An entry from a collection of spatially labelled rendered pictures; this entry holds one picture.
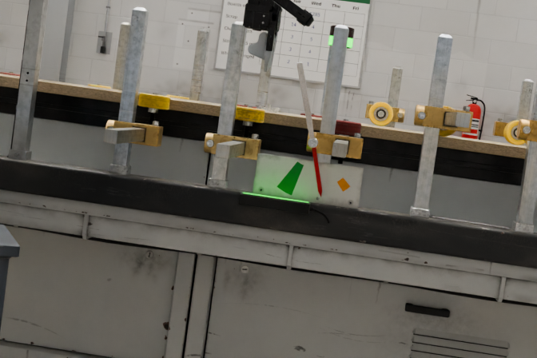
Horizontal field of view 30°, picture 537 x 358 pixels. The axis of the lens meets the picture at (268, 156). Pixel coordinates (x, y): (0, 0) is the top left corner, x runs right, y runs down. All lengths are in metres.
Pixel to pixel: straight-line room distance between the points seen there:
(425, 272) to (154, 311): 0.77
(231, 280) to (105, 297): 0.35
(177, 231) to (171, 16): 7.52
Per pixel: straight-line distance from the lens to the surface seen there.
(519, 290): 2.53
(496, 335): 2.78
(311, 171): 2.44
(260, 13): 2.38
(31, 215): 2.62
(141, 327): 2.82
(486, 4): 9.71
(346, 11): 9.69
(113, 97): 2.69
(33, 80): 2.58
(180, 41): 9.93
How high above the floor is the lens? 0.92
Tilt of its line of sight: 3 degrees down
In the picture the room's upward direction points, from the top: 8 degrees clockwise
